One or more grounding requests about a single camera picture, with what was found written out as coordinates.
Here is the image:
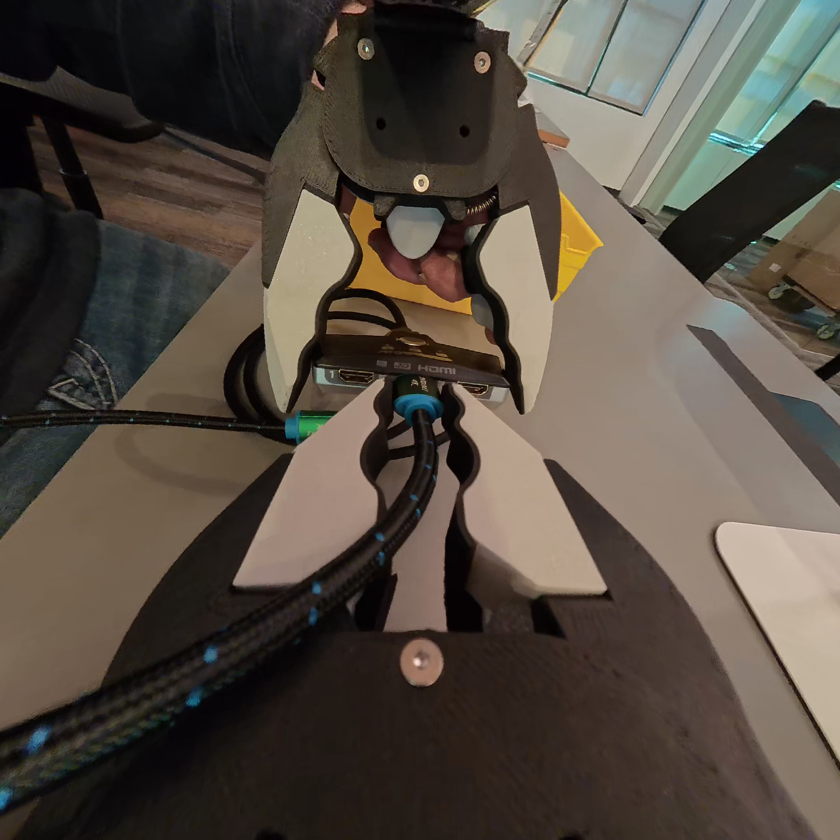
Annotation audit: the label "person's left hand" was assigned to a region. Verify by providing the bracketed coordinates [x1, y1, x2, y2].
[367, 223, 506, 303]

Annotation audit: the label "person's left forearm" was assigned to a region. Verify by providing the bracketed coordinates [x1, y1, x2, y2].
[85, 0, 343, 156]

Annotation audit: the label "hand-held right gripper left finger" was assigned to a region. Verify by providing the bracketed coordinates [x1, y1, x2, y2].
[231, 381, 396, 632]

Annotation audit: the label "yellow plastic bin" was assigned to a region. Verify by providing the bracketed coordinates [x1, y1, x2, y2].
[348, 193, 605, 311]

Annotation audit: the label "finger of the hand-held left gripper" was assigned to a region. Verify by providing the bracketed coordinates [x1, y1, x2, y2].
[262, 192, 368, 416]
[462, 203, 555, 416]

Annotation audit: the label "dark grey hdmi switch box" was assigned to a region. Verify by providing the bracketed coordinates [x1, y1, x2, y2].
[314, 333, 513, 404]

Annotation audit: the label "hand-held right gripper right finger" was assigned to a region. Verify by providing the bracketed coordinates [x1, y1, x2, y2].
[446, 384, 608, 632]

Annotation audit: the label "person's blue jeans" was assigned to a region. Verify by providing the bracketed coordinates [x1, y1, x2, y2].
[0, 220, 232, 534]

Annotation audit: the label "black high-back office chair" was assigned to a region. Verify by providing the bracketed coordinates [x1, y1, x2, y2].
[659, 98, 840, 284]

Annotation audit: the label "braided hdmi cable teal plugs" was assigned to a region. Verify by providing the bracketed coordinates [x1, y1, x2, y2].
[0, 373, 448, 812]

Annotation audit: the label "black switch cable with plug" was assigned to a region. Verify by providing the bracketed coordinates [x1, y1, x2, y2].
[223, 289, 455, 462]

